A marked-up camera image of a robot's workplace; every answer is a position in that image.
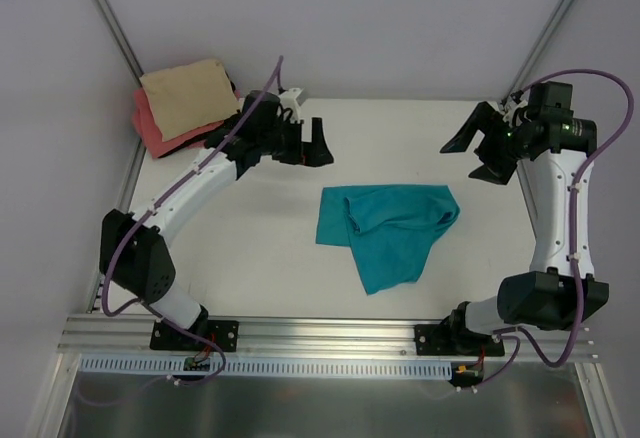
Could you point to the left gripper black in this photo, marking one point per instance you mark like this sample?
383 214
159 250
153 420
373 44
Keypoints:
295 143

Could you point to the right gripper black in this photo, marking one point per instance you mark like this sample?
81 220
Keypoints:
496 139

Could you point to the teal t shirt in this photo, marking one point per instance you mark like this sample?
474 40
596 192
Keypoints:
390 229

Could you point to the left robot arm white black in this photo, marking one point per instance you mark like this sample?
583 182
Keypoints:
135 246

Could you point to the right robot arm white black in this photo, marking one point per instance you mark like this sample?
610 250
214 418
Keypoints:
559 291

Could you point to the black folded t shirt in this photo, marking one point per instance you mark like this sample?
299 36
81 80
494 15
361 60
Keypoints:
206 101

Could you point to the beige folded t shirt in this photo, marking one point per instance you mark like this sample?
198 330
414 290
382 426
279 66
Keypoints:
163 86

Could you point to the pink folded t shirt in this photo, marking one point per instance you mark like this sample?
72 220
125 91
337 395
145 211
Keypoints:
146 128

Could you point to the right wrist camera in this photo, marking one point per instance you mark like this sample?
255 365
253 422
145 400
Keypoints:
513 108

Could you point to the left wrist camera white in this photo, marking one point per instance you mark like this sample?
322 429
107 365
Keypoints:
291 101

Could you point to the right aluminium frame post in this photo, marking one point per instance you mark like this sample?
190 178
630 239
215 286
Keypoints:
544 39

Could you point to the aluminium frame post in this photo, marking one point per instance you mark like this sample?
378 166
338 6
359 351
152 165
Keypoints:
544 39
118 35

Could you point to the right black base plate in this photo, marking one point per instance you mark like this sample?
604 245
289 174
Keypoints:
444 340

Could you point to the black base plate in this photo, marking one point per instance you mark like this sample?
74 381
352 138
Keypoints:
444 340
224 333

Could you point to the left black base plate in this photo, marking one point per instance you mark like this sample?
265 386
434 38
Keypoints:
224 333

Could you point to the left aluminium frame post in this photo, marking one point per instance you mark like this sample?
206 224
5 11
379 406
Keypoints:
118 35

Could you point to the white slotted cable duct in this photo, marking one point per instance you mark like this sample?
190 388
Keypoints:
270 367

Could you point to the aluminium mounting rail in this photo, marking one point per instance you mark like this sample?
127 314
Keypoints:
258 337

